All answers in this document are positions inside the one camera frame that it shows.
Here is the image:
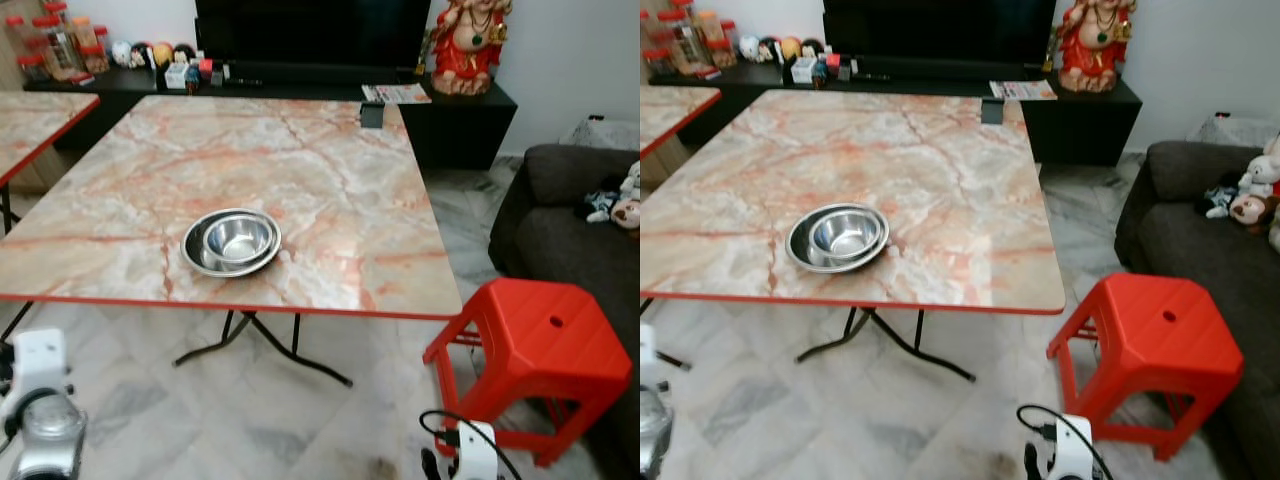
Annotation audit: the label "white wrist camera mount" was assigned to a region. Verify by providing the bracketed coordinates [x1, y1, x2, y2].
[640, 324, 662, 389]
[452, 420, 501, 480]
[1045, 414, 1099, 480]
[0, 329, 72, 403]

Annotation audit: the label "small deep steel bowl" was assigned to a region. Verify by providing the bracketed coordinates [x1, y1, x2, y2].
[807, 209, 884, 264]
[201, 214, 276, 267]

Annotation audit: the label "black television cabinet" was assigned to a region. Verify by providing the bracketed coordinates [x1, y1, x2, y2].
[24, 66, 519, 172]
[647, 61, 1144, 168]

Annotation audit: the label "black flat television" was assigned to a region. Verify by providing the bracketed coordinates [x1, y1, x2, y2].
[822, 0, 1060, 70]
[194, 0, 434, 72]

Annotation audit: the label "dark grey sofa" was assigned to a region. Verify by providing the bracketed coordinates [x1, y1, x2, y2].
[1114, 140, 1280, 480]
[488, 144, 641, 471]

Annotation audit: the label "printed paper pamphlet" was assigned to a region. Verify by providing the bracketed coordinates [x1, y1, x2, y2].
[989, 79, 1059, 102]
[361, 83, 434, 106]

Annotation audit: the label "grey cloth-covered object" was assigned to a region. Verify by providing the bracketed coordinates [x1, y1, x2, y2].
[1188, 114, 1280, 150]
[568, 117, 641, 152]

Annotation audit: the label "marble-pattern folding table red-edged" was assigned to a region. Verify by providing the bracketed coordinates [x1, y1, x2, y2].
[640, 85, 723, 159]
[0, 95, 464, 321]
[640, 89, 1067, 317]
[0, 91, 101, 234]

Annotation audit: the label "red laughing Buddha statue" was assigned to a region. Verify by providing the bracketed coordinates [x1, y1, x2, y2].
[429, 0, 514, 98]
[1054, 0, 1139, 95]

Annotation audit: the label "red plastic stool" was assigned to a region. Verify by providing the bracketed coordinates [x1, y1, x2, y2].
[422, 277, 634, 469]
[1046, 271, 1245, 462]

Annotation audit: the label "orange-lidded clear jar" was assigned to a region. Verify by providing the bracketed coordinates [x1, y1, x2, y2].
[696, 10, 737, 69]
[71, 15, 109, 74]

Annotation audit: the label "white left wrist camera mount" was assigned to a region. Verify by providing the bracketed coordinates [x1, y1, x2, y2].
[640, 324, 662, 389]
[0, 329, 72, 403]

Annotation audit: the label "tall red-lidded clear jar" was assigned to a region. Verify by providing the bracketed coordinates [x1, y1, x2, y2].
[32, 2, 81, 73]
[655, 0, 713, 69]

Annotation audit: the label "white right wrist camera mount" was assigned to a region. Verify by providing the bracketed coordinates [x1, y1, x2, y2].
[1045, 414, 1099, 480]
[452, 420, 501, 480]

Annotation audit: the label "black folding table legs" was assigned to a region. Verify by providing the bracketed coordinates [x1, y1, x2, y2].
[173, 310, 354, 388]
[795, 307, 977, 383]

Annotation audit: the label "wide shallow steel bowl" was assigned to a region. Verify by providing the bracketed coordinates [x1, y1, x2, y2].
[180, 207, 284, 279]
[785, 202, 892, 275]

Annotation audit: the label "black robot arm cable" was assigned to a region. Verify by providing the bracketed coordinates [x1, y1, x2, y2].
[1016, 403, 1116, 480]
[418, 409, 522, 480]

